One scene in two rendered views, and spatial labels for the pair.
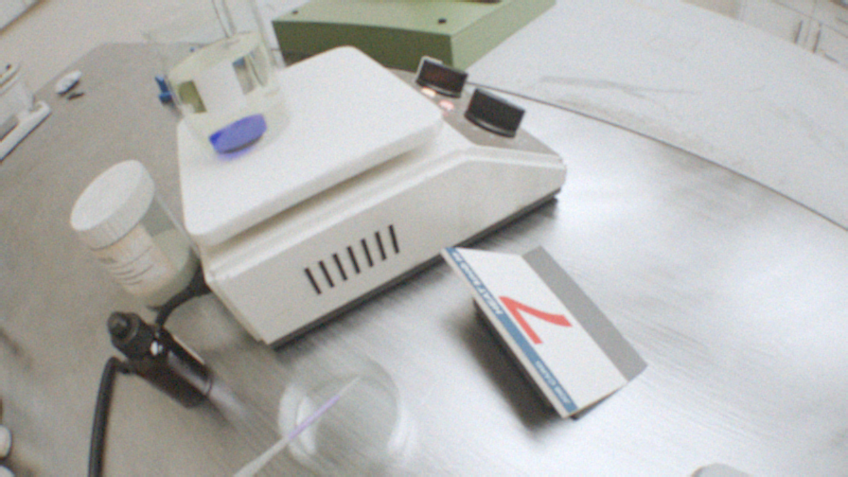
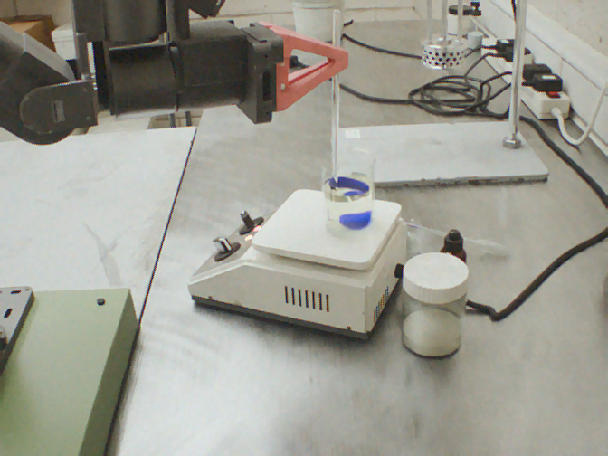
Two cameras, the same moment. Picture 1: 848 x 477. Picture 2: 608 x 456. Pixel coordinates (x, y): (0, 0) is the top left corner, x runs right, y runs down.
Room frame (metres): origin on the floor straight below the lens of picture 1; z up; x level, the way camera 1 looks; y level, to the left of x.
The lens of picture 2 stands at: (0.60, 0.47, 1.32)
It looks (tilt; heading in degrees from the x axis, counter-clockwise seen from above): 30 degrees down; 227
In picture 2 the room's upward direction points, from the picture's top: 3 degrees counter-clockwise
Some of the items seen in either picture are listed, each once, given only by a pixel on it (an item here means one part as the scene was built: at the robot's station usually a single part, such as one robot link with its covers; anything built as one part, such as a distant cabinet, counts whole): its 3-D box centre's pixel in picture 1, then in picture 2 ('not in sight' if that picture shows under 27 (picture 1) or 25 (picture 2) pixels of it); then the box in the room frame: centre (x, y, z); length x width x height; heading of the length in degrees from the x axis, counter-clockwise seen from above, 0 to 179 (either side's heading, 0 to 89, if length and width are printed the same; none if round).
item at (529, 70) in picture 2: not in sight; (531, 71); (-0.49, -0.09, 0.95); 0.07 x 0.04 x 0.02; 137
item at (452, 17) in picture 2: not in sight; (460, 20); (-0.81, -0.45, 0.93); 0.06 x 0.06 x 0.06
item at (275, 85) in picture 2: not in sight; (291, 60); (0.21, 0.05, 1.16); 0.09 x 0.07 x 0.07; 157
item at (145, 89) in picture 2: not in sight; (139, 74); (0.34, 0.01, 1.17); 0.07 x 0.06 x 0.07; 157
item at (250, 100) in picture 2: not in sight; (213, 71); (0.28, 0.03, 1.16); 0.10 x 0.07 x 0.07; 67
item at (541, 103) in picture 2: not in sight; (520, 71); (-0.56, -0.15, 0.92); 0.40 x 0.06 x 0.04; 47
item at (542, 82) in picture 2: not in sight; (541, 82); (-0.45, -0.04, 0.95); 0.07 x 0.04 x 0.02; 137
